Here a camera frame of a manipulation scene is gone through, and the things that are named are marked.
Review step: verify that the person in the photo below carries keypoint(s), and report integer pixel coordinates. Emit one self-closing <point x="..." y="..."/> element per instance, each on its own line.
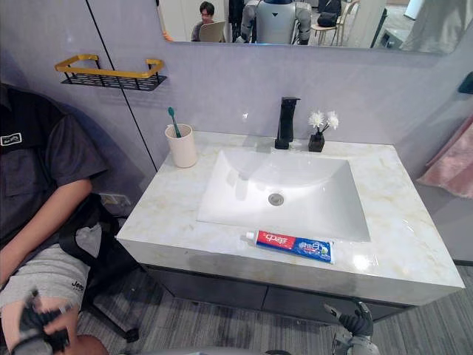
<point x="33" y="177"/>

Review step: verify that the black faucet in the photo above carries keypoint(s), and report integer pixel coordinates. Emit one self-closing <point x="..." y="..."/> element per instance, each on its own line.
<point x="285" y="122"/>

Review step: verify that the black yellow wall shelf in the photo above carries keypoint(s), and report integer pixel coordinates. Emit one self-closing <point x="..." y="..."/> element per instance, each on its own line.
<point x="111" y="75"/>

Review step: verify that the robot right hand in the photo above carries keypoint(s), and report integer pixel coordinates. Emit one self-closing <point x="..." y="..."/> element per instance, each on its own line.
<point x="356" y="322"/>

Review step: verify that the person's forearm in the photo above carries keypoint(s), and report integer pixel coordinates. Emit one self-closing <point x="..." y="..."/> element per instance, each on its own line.
<point x="40" y="225"/>

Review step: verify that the green toothbrush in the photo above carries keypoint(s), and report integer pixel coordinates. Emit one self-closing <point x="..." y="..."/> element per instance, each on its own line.
<point x="174" y="124"/>

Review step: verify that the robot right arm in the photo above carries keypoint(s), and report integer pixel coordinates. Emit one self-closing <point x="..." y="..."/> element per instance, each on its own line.
<point x="360" y="346"/>

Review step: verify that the wall mirror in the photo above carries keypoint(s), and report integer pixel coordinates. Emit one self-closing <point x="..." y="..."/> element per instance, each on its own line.
<point x="295" y="22"/>

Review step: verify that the red blue toothpaste tube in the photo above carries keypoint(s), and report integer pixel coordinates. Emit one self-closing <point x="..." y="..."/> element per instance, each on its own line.
<point x="295" y="246"/>

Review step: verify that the black office chair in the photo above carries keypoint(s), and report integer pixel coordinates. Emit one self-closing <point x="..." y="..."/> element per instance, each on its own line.
<point x="107" y="255"/>

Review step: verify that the dark vanity cabinet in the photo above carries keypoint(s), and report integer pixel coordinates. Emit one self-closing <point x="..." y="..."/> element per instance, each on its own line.
<point x="266" y="296"/>

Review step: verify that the white sink basin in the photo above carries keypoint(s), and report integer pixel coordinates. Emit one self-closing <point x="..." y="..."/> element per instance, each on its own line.
<point x="284" y="192"/>

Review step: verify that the metal sink drain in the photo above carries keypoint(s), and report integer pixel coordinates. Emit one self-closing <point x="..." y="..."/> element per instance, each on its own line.
<point x="276" y="198"/>

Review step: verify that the pink towel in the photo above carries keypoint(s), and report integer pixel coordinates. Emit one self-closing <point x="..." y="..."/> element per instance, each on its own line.
<point x="452" y="162"/>

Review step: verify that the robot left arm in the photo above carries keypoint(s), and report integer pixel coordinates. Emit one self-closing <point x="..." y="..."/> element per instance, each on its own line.
<point x="31" y="348"/>

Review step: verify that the wall power outlet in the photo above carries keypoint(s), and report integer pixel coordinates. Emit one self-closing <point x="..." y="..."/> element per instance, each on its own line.
<point x="115" y="200"/>

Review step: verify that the beige plastic cup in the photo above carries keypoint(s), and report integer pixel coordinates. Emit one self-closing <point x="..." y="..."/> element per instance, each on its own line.
<point x="182" y="149"/>

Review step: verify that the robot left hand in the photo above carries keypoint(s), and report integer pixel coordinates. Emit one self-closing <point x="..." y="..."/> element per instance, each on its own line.
<point x="35" y="321"/>

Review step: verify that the black vase with white flowers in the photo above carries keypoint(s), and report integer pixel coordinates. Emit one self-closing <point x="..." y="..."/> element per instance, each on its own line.
<point x="318" y="140"/>

